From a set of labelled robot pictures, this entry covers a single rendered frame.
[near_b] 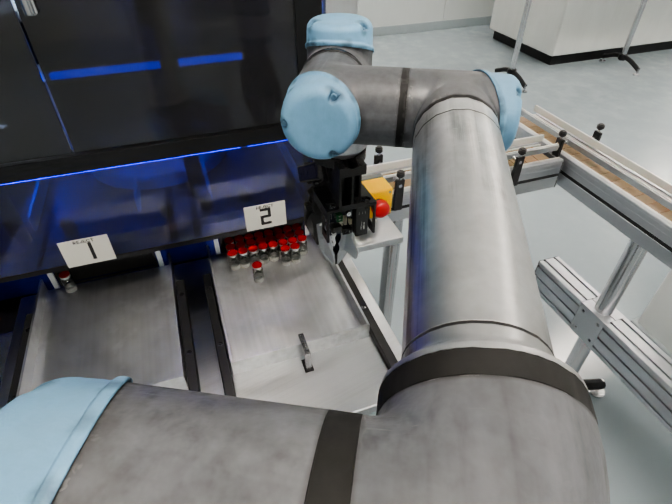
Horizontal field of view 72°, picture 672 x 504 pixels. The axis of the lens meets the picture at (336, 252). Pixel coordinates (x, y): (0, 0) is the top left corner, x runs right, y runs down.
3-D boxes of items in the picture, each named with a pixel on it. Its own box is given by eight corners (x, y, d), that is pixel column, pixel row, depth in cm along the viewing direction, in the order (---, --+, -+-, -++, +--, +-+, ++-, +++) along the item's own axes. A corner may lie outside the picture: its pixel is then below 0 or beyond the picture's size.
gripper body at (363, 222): (325, 247, 63) (323, 170, 55) (306, 213, 69) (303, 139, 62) (376, 236, 65) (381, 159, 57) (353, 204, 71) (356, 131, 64)
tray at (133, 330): (46, 291, 98) (39, 279, 96) (173, 264, 104) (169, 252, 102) (20, 434, 73) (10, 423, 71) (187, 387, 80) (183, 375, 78)
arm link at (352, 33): (295, 27, 47) (311, 8, 54) (300, 128, 54) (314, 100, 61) (372, 30, 46) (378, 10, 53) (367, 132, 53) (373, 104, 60)
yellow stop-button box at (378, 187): (350, 204, 109) (351, 177, 104) (378, 198, 111) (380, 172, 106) (362, 221, 104) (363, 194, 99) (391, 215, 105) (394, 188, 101)
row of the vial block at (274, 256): (229, 265, 104) (226, 250, 101) (306, 249, 108) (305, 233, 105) (231, 272, 102) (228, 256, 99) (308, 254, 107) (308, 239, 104)
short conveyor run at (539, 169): (338, 237, 118) (339, 185, 108) (320, 205, 129) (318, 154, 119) (558, 189, 135) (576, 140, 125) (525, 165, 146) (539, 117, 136)
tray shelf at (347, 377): (24, 303, 98) (20, 297, 97) (335, 236, 115) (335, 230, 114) (-31, 544, 63) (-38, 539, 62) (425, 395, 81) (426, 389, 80)
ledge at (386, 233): (335, 221, 120) (335, 215, 119) (380, 211, 124) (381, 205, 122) (354, 253, 110) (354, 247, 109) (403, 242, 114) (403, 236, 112)
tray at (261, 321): (208, 257, 106) (206, 245, 104) (316, 234, 113) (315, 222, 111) (233, 374, 82) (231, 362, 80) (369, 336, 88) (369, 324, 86)
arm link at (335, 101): (400, 88, 39) (404, 50, 47) (270, 81, 40) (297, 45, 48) (392, 171, 44) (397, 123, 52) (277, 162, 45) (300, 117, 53)
